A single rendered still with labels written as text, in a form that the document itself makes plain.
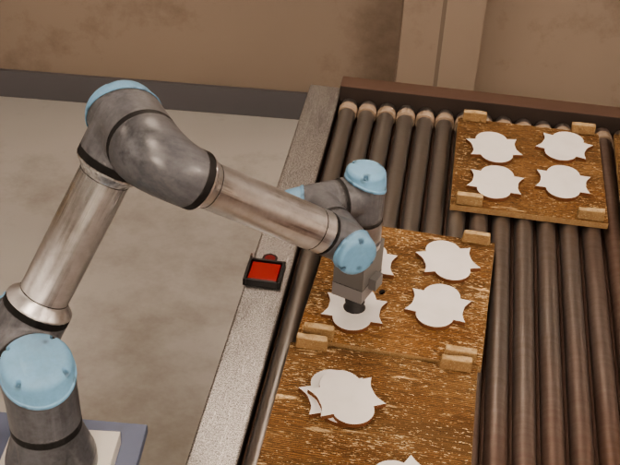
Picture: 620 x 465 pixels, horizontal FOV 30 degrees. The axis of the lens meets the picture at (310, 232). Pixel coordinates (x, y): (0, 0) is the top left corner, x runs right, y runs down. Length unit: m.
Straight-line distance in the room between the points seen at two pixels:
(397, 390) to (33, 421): 0.64
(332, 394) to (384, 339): 0.21
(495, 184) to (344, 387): 0.80
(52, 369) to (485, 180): 1.22
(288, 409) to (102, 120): 0.61
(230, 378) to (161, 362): 1.44
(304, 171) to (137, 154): 1.04
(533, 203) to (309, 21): 2.15
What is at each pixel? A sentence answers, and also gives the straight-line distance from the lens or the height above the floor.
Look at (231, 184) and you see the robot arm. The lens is 1.77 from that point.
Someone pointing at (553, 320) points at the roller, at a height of 0.92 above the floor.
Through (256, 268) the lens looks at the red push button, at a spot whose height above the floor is 0.93.
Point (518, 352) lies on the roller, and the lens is 2.25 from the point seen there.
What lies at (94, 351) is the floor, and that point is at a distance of 3.61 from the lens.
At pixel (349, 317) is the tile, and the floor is 0.95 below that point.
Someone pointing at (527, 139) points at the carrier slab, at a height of 0.94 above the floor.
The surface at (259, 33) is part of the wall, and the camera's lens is 4.67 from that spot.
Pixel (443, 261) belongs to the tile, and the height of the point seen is 0.95.
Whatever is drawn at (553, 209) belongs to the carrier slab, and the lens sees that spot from 2.64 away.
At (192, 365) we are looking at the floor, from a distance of 3.54.
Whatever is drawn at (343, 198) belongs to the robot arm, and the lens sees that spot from 2.04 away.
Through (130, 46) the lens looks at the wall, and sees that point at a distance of 4.78.
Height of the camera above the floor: 2.34
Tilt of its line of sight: 35 degrees down
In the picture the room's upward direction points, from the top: 3 degrees clockwise
